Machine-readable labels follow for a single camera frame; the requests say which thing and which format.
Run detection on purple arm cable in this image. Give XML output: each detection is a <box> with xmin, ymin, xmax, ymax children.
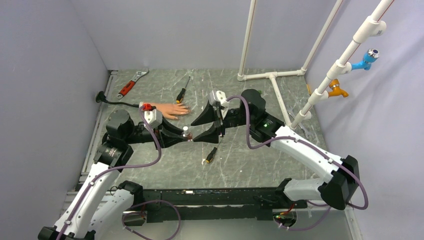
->
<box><xmin>225</xmin><ymin>95</ymin><xmax>369</xmax><ymax>232</ymax></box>
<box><xmin>56</xmin><ymin>105</ymin><xmax>182</xmax><ymax>240</ymax></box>

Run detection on mannequin hand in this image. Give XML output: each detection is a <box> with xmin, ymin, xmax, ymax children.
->
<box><xmin>151</xmin><ymin>103</ymin><xmax>191</xmax><ymax>120</ymax></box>

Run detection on red handled adjustable wrench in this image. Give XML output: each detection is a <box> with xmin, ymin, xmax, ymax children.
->
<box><xmin>116</xmin><ymin>69</ymin><xmax>150</xmax><ymax>100</ymax></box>

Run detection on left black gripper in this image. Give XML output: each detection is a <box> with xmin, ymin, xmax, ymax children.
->
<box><xmin>124</xmin><ymin>114</ymin><xmax>187</xmax><ymax>151</ymax></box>

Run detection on red glitter nail polish bottle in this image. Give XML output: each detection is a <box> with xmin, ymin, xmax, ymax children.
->
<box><xmin>182</xmin><ymin>126</ymin><xmax>193</xmax><ymax>142</ymax></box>

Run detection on white pvc pipe frame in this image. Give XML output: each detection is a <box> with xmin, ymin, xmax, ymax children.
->
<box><xmin>236</xmin><ymin>0</ymin><xmax>396</xmax><ymax>130</ymax></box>

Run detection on orange pipe valve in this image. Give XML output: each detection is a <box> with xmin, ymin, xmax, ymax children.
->
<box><xmin>328</xmin><ymin>78</ymin><xmax>349</xmax><ymax>98</ymax></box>

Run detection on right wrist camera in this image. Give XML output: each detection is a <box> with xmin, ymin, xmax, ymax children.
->
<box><xmin>208</xmin><ymin>90</ymin><xmax>230</xmax><ymax>120</ymax></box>

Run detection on silver spanner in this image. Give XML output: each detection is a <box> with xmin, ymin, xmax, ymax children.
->
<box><xmin>287</xmin><ymin>106</ymin><xmax>313</xmax><ymax>139</ymax></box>

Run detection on far black yellow screwdriver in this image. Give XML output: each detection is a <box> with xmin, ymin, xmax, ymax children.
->
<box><xmin>175</xmin><ymin>76</ymin><xmax>191</xmax><ymax>104</ymax></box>

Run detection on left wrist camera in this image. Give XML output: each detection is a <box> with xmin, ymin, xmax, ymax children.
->
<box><xmin>139</xmin><ymin>102</ymin><xmax>163</xmax><ymax>129</ymax></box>

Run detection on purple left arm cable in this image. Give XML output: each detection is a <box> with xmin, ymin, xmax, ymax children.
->
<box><xmin>56</xmin><ymin>105</ymin><xmax>182</xmax><ymax>240</ymax></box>

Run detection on black yellow screwdriver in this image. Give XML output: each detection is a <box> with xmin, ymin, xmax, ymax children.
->
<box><xmin>175</xmin><ymin>76</ymin><xmax>191</xmax><ymax>104</ymax></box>
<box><xmin>204</xmin><ymin>139</ymin><xmax>223</xmax><ymax>164</ymax></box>

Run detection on black hand stand cable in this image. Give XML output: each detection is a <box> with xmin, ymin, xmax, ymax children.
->
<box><xmin>95</xmin><ymin>90</ymin><xmax>140</xmax><ymax>109</ymax></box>

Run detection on blue pipe valve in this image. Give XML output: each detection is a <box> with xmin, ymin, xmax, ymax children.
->
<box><xmin>351</xmin><ymin>48</ymin><xmax>380</xmax><ymax>71</ymax></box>

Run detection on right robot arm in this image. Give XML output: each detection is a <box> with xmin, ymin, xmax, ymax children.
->
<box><xmin>190</xmin><ymin>89</ymin><xmax>369</xmax><ymax>210</ymax></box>

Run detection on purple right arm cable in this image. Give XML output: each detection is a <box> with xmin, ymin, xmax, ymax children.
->
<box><xmin>225</xmin><ymin>95</ymin><xmax>369</xmax><ymax>232</ymax></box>

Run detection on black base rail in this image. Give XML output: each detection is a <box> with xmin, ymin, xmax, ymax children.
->
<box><xmin>74</xmin><ymin>187</ymin><xmax>309</xmax><ymax>223</ymax></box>

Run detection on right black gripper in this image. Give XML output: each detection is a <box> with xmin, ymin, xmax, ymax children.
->
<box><xmin>191</xmin><ymin>99</ymin><xmax>254</xmax><ymax>144</ymax></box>

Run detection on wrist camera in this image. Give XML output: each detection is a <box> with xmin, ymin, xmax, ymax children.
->
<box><xmin>139</xmin><ymin>102</ymin><xmax>163</xmax><ymax>129</ymax></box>
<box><xmin>208</xmin><ymin>90</ymin><xmax>230</xmax><ymax>120</ymax></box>

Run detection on near black yellow screwdriver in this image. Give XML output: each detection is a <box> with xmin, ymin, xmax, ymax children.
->
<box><xmin>204</xmin><ymin>139</ymin><xmax>223</xmax><ymax>164</ymax></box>

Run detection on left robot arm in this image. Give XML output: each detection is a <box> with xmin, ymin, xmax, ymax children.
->
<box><xmin>37</xmin><ymin>108</ymin><xmax>189</xmax><ymax>240</ymax></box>

